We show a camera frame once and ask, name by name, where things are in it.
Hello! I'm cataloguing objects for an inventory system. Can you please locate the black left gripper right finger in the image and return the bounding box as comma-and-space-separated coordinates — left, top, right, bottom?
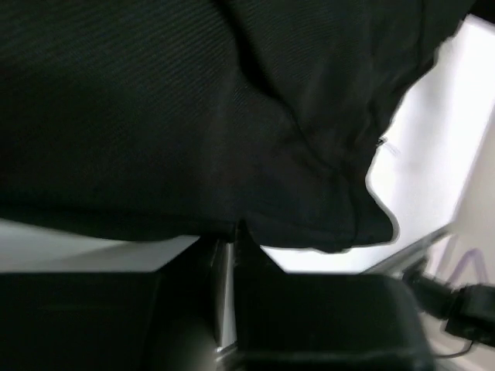
234, 226, 435, 371

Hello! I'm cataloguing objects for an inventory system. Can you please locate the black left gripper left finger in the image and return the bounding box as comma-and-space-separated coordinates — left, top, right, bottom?
1, 237, 232, 370

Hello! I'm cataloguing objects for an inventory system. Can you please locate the black pleated skirt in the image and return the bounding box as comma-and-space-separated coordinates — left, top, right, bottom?
1, 1, 473, 252

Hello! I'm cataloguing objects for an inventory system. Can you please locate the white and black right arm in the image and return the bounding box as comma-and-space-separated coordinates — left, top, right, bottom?
402, 267, 494, 347

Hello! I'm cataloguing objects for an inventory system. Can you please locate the aluminium table edge rail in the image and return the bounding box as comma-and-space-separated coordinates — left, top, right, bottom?
364, 224, 452, 274

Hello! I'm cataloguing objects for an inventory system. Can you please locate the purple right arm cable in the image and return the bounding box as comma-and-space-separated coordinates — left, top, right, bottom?
436, 235, 488, 291

